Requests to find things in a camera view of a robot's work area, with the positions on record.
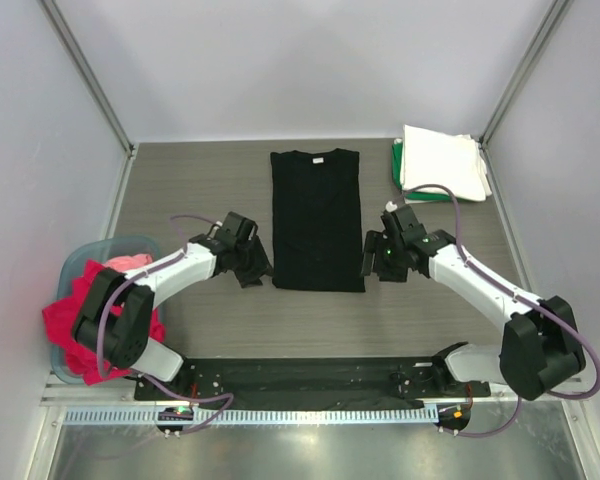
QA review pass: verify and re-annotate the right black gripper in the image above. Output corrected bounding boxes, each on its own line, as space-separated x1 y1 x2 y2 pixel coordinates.
357 230 408 283

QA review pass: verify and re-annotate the black t-shirt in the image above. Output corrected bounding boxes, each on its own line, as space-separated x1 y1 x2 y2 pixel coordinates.
270 148 365 293

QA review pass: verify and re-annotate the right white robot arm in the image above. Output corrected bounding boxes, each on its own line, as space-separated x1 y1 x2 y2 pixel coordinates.
362 225 586 400

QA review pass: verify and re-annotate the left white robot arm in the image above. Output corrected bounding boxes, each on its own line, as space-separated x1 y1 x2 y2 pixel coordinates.
72 234 273 399

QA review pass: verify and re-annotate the folded green t-shirt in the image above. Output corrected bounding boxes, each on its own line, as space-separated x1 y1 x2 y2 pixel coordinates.
390 139 469 205

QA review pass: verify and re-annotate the pink t-shirt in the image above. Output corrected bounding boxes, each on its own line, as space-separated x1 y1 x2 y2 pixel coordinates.
103 253 153 272

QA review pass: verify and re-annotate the blue plastic basket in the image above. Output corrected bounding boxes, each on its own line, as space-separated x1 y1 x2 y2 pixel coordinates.
51 235 162 385

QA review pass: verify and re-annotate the red t-shirt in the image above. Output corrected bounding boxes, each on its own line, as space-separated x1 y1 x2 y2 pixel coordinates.
40 259 168 386

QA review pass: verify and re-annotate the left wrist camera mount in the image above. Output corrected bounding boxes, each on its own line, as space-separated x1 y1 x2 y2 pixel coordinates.
213 211 258 249

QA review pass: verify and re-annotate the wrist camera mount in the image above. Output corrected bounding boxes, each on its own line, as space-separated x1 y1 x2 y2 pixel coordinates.
213 211 258 249
381 201 426 243

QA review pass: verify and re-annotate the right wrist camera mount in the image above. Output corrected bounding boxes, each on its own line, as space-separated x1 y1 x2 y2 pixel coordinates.
381 201 426 243

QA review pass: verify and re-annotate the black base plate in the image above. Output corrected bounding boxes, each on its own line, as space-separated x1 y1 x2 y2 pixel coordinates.
132 355 491 412

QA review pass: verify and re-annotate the slotted cable duct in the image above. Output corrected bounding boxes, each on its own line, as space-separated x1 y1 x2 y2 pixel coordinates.
63 404 438 427

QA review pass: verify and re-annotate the aluminium rail bracket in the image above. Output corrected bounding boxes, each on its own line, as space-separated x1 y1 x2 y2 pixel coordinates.
41 374 135 406

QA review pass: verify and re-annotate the right aluminium frame post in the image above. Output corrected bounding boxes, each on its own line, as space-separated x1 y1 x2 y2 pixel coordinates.
479 0 573 148

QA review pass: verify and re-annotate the aluminium frame post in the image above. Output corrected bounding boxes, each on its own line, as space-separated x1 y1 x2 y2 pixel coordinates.
479 0 573 148
38 0 135 157

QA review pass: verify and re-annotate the left aluminium frame post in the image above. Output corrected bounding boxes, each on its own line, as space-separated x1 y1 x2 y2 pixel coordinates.
38 0 135 157

